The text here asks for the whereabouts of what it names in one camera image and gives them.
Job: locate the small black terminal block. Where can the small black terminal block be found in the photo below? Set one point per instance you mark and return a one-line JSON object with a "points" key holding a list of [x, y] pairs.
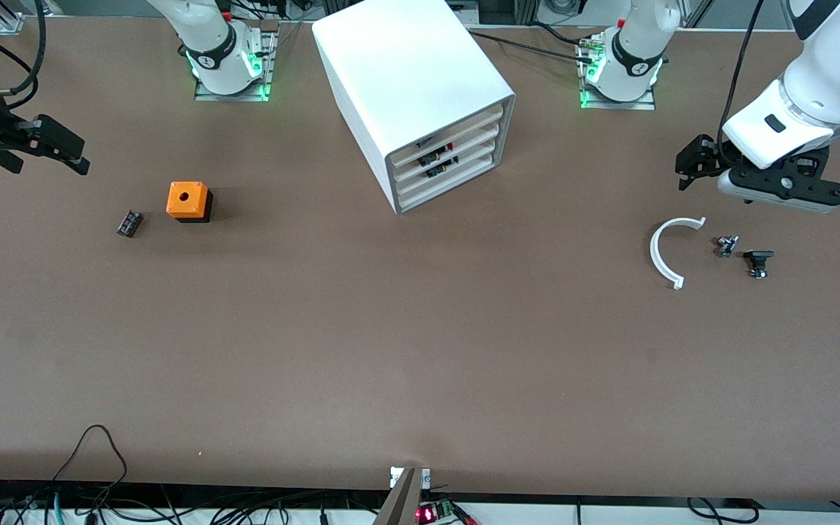
{"points": [[129, 223]]}

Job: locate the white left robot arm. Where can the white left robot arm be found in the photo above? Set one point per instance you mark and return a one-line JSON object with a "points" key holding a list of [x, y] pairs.
{"points": [[828, 58]]}

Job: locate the grey angled post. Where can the grey angled post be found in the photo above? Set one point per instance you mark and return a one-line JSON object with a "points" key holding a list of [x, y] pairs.
{"points": [[402, 503]]}

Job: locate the white post bracket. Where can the white post bracket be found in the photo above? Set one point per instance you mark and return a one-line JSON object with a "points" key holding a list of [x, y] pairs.
{"points": [[427, 477]]}

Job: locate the circuit board with red LED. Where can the circuit board with red LED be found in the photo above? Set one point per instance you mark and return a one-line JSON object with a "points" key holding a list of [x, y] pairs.
{"points": [[436, 510]]}

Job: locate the aluminium frame profile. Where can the aluminium frame profile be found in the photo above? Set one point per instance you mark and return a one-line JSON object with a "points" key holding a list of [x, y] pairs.
{"points": [[12, 18]]}

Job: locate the small grey metal part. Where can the small grey metal part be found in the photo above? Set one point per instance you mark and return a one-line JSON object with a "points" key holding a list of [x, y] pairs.
{"points": [[727, 246]]}

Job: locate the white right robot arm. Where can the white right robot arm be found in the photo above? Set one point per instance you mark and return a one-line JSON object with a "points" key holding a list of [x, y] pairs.
{"points": [[216, 44]]}

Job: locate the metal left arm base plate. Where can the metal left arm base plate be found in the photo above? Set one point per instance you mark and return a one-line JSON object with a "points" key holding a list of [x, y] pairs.
{"points": [[650, 98]]}

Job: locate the orange box with black base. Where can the orange box with black base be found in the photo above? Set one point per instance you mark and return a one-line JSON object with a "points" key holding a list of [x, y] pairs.
{"points": [[188, 200]]}

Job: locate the small black button part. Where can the small black button part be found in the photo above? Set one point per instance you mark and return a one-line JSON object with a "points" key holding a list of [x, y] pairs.
{"points": [[758, 259]]}

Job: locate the white curved plastic arc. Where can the white curved plastic arc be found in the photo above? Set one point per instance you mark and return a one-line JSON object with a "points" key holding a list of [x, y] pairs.
{"points": [[657, 259]]}

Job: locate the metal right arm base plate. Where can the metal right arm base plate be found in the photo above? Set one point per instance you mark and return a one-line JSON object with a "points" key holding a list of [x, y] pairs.
{"points": [[268, 65]]}

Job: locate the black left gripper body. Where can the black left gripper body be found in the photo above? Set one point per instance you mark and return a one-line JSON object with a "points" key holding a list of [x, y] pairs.
{"points": [[704, 154]]}

